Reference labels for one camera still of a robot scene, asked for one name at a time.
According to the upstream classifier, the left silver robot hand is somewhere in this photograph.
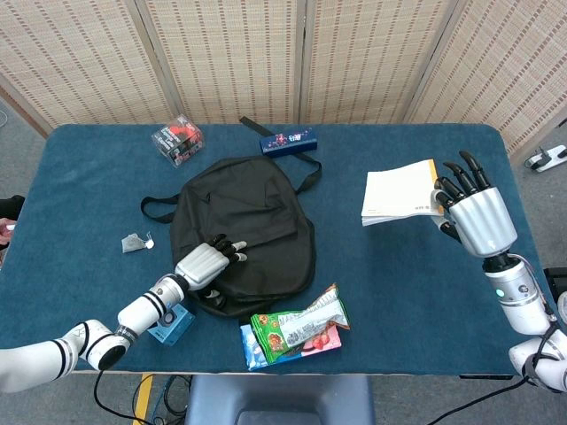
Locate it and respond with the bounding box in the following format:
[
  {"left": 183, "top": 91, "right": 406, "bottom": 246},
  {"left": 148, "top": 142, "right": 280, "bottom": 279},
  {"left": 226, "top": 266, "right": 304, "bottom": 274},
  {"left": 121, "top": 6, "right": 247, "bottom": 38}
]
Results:
[{"left": 175, "top": 234, "right": 248, "bottom": 307}]

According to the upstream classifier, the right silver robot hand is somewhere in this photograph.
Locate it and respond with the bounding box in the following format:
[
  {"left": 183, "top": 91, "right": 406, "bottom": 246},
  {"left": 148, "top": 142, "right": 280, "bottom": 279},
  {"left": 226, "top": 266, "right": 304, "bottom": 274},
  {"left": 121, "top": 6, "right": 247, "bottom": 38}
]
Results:
[{"left": 431, "top": 150, "right": 518, "bottom": 259}]

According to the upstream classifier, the black backpack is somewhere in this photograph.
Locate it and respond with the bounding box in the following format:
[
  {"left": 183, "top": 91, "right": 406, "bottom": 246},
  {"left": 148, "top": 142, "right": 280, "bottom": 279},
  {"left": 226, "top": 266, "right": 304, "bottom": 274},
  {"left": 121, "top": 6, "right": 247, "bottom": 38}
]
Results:
[{"left": 140, "top": 115, "right": 322, "bottom": 320}]

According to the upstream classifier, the white book yellow spine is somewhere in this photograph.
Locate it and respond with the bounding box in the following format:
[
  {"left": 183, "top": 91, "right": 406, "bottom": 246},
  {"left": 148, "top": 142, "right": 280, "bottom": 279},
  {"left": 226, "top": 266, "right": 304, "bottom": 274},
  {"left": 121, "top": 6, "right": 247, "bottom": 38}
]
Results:
[{"left": 361, "top": 158, "right": 447, "bottom": 228}]

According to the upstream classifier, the light blue speaker box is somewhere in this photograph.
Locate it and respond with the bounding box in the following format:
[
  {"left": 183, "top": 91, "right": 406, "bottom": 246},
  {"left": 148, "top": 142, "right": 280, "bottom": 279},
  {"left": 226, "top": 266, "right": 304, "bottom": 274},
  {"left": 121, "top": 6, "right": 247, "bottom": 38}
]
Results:
[{"left": 147, "top": 303, "right": 196, "bottom": 346}]

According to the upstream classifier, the grey tea bag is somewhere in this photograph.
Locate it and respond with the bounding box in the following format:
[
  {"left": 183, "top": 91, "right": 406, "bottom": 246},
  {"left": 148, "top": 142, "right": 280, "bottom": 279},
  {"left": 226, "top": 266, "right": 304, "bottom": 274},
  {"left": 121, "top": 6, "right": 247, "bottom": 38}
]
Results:
[{"left": 120, "top": 230, "right": 155, "bottom": 255}]

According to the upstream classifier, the white screen foot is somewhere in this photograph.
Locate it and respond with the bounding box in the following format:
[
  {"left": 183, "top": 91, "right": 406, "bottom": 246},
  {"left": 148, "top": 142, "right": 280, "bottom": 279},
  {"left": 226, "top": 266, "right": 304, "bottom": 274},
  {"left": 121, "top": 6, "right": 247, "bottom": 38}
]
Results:
[{"left": 524, "top": 144, "right": 567, "bottom": 174}]

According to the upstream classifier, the black box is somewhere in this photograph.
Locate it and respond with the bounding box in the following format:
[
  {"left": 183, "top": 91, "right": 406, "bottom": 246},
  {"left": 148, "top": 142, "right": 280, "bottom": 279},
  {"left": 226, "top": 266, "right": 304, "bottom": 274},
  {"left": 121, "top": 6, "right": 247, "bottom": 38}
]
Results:
[{"left": 543, "top": 267, "right": 567, "bottom": 306}]

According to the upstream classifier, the blue pink Oreo box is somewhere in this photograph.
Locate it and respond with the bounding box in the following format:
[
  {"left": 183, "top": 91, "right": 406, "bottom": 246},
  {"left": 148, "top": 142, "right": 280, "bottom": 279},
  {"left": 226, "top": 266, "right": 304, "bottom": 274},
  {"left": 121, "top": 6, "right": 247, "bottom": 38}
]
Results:
[{"left": 239, "top": 322, "right": 343, "bottom": 372}]

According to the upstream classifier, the blue table cloth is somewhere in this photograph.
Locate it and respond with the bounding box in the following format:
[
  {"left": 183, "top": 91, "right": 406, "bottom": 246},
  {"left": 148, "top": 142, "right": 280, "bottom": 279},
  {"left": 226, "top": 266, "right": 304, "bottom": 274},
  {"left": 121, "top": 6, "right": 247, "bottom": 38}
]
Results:
[{"left": 0, "top": 122, "right": 563, "bottom": 376}]

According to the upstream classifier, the green snack bag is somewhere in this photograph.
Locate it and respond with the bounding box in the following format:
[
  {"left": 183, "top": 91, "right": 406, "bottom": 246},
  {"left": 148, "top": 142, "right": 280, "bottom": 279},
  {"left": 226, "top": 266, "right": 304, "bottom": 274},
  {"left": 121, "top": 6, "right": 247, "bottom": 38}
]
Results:
[{"left": 250, "top": 282, "right": 351, "bottom": 365}]

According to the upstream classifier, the clear plastic box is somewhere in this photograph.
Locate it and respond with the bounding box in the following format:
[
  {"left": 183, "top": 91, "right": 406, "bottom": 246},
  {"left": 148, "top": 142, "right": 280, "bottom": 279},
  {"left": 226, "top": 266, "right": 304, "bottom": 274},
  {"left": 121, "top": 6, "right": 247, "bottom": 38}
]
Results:
[{"left": 151, "top": 113, "right": 207, "bottom": 168}]

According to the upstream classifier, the dark blue long box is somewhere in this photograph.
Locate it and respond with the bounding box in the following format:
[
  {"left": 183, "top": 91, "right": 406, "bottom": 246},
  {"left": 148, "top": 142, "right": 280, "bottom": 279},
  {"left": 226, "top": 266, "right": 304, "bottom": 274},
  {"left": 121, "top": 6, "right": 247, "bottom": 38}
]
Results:
[{"left": 259, "top": 127, "right": 319, "bottom": 158}]

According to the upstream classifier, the woven folding screen panel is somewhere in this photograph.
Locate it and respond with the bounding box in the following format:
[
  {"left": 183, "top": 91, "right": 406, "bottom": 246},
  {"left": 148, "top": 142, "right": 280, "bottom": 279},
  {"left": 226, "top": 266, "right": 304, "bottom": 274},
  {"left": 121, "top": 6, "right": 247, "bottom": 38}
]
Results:
[
  {"left": 132, "top": 0, "right": 307, "bottom": 125},
  {"left": 405, "top": 0, "right": 567, "bottom": 156},
  {"left": 0, "top": 0, "right": 185, "bottom": 136},
  {"left": 300, "top": 0, "right": 470, "bottom": 125}
]

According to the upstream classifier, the black fabric object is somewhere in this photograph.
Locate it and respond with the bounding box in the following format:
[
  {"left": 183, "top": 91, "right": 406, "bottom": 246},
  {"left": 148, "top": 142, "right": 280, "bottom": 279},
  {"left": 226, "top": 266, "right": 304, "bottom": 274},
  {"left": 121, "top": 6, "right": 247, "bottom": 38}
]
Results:
[{"left": 0, "top": 194, "right": 27, "bottom": 222}]

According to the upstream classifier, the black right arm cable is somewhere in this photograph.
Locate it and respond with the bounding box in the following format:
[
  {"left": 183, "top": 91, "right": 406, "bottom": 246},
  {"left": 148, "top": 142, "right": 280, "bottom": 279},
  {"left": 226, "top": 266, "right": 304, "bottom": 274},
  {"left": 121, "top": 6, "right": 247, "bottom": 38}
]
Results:
[{"left": 378, "top": 256, "right": 560, "bottom": 425}]

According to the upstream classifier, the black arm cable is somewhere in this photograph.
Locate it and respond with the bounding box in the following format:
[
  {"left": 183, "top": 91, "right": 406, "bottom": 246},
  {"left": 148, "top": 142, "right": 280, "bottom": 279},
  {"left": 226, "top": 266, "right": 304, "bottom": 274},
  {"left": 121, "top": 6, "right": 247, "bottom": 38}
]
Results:
[
  {"left": 378, "top": 256, "right": 560, "bottom": 425},
  {"left": 92, "top": 367, "right": 154, "bottom": 425}
]

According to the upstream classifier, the black floor cable bundle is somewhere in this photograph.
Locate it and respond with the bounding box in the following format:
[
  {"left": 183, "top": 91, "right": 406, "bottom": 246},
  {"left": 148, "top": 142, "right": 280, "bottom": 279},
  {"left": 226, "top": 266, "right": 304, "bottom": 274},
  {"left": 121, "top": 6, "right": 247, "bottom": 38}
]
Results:
[{"left": 150, "top": 375, "right": 192, "bottom": 425}]

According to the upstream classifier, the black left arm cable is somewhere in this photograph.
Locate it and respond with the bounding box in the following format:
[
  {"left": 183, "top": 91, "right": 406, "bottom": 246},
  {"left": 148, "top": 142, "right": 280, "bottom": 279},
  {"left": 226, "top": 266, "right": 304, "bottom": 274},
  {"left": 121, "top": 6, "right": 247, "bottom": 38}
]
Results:
[{"left": 92, "top": 367, "right": 154, "bottom": 425}]

